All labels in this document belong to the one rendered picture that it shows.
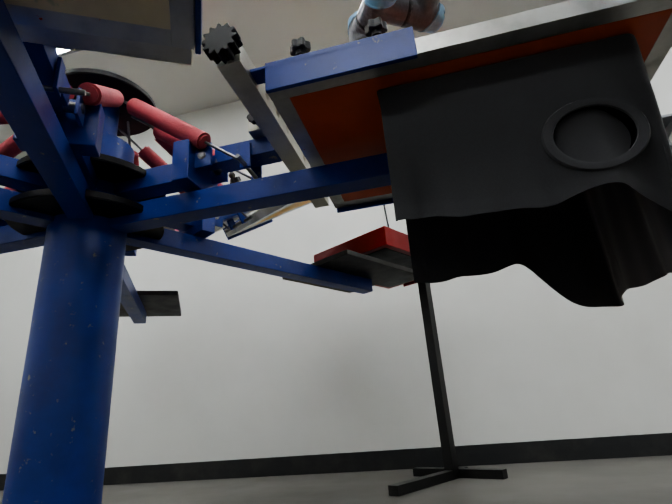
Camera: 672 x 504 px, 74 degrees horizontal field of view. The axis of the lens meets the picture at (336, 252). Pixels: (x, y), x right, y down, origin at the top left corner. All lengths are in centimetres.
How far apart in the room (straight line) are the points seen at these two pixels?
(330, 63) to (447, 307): 231
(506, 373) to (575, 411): 41
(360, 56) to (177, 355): 295
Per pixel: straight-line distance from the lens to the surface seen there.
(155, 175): 135
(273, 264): 172
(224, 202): 119
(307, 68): 95
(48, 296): 132
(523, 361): 302
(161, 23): 87
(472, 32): 95
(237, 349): 334
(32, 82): 96
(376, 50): 93
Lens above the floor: 33
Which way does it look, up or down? 20 degrees up
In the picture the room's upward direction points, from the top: 5 degrees counter-clockwise
